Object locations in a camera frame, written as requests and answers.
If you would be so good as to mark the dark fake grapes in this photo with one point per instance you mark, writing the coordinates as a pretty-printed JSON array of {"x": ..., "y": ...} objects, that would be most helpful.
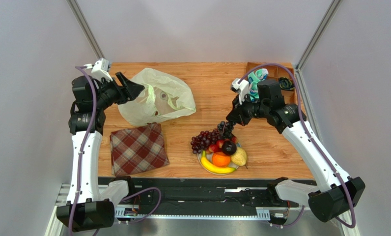
[{"x": 202, "y": 141}]

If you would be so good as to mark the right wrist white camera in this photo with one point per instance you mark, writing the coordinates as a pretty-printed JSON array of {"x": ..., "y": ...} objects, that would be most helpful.
[{"x": 241, "y": 87}]

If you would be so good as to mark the wrist white camera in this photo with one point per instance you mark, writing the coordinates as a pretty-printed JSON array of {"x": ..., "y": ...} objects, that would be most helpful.
[
  {"x": 100, "y": 70},
  {"x": 241, "y": 87}
]

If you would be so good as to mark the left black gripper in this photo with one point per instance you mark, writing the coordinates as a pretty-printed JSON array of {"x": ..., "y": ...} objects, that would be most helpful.
[{"x": 133, "y": 89}]

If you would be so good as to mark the red plaid cloth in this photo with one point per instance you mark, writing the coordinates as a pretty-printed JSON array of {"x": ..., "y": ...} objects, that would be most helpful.
[{"x": 137, "y": 150}]

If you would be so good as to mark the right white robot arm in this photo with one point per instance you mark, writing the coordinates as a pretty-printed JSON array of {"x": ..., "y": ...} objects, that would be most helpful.
[{"x": 335, "y": 192}]

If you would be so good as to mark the brown wooden organizer tray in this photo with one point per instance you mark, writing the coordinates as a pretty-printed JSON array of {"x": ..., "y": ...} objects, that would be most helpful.
[{"x": 276, "y": 73}]

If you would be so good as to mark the aluminium frame rail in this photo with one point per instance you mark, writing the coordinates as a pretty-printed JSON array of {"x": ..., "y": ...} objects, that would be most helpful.
[{"x": 267, "y": 221}]

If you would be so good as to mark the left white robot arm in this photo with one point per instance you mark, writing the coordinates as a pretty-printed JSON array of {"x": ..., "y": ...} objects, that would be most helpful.
[{"x": 87, "y": 208}]

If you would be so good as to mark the white plastic bag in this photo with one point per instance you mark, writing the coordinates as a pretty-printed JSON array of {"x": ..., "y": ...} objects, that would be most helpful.
[{"x": 165, "y": 97}]

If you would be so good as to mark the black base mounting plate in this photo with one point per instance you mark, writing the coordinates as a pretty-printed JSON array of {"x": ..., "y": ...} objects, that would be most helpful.
[{"x": 203, "y": 196}]

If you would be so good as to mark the blue and cream plate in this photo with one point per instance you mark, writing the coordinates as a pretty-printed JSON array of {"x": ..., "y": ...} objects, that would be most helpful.
[{"x": 223, "y": 158}]

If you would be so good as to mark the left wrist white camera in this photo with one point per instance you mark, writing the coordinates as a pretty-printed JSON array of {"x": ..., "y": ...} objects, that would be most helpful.
[{"x": 100, "y": 70}]

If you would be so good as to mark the dark fake plum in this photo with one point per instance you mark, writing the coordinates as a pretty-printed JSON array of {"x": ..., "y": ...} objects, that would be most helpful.
[{"x": 229, "y": 147}]

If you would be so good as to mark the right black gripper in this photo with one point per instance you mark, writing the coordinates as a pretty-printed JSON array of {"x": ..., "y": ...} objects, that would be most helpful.
[{"x": 238, "y": 114}]

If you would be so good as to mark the black fake grape bunch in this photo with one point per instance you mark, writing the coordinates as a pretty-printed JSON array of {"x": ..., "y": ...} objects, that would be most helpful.
[{"x": 225, "y": 129}]

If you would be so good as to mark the yellow fake banana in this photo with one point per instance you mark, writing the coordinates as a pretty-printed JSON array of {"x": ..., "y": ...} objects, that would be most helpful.
[{"x": 206, "y": 162}]

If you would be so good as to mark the orange fake fruit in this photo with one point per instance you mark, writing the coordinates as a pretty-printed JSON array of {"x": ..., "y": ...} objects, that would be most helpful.
[{"x": 220, "y": 159}]

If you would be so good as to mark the red fake strawberry bunch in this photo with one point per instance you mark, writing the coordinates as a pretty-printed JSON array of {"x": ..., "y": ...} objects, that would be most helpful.
[{"x": 217, "y": 146}]

